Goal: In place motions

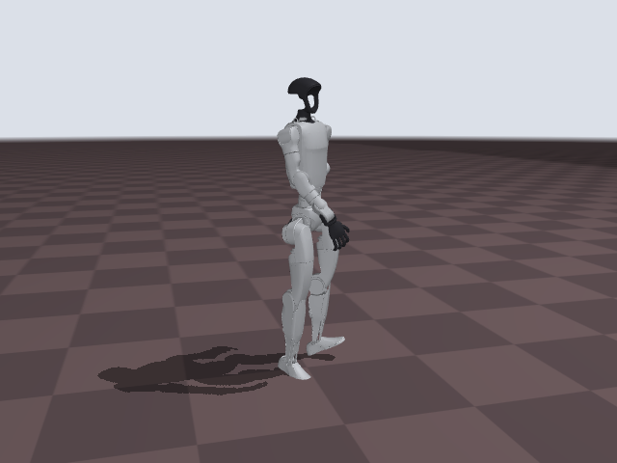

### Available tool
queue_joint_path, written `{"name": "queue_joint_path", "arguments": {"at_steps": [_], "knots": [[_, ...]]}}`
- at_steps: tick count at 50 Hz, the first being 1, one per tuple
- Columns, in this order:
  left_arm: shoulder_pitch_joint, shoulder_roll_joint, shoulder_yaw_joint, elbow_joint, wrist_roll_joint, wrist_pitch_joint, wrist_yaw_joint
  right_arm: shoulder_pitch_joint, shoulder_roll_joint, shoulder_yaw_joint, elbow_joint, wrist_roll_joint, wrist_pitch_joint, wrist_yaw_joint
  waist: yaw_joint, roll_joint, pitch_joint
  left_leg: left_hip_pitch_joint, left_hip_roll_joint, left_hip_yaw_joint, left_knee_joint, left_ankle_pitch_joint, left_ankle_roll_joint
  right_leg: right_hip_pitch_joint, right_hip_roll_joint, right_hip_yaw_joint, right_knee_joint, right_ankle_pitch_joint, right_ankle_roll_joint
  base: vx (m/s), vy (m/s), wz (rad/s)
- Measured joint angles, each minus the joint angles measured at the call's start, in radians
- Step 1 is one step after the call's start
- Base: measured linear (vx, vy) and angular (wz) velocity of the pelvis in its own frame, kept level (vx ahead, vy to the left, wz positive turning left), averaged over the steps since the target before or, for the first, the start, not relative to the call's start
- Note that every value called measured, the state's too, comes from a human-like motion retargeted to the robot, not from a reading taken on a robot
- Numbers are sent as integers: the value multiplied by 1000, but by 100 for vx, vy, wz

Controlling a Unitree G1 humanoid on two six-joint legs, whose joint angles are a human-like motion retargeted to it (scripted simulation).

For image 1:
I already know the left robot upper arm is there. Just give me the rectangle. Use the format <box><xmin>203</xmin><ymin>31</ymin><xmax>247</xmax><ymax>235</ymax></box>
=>
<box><xmin>325</xmin><ymin>124</ymin><xmax>332</xmax><ymax>174</ymax></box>

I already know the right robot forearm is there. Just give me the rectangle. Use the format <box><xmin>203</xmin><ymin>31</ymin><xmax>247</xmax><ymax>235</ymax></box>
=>
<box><xmin>293</xmin><ymin>172</ymin><xmax>335</xmax><ymax>222</ymax></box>

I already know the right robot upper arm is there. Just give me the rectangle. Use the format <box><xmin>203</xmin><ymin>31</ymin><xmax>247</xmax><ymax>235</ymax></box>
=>
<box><xmin>278</xmin><ymin>125</ymin><xmax>309</xmax><ymax>186</ymax></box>

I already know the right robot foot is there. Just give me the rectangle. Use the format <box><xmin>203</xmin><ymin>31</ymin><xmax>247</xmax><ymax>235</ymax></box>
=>
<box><xmin>278</xmin><ymin>355</ymin><xmax>310</xmax><ymax>380</ymax></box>

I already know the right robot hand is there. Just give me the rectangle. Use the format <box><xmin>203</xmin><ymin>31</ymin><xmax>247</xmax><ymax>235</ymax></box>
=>
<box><xmin>319</xmin><ymin>214</ymin><xmax>350</xmax><ymax>251</ymax></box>

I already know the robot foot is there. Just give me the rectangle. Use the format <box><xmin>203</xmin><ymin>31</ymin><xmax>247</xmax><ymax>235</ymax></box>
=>
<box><xmin>278</xmin><ymin>355</ymin><xmax>310</xmax><ymax>380</ymax></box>
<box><xmin>307</xmin><ymin>337</ymin><xmax>345</xmax><ymax>356</ymax></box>

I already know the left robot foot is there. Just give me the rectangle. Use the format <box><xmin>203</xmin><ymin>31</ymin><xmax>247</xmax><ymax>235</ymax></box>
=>
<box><xmin>307</xmin><ymin>337</ymin><xmax>345</xmax><ymax>356</ymax></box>

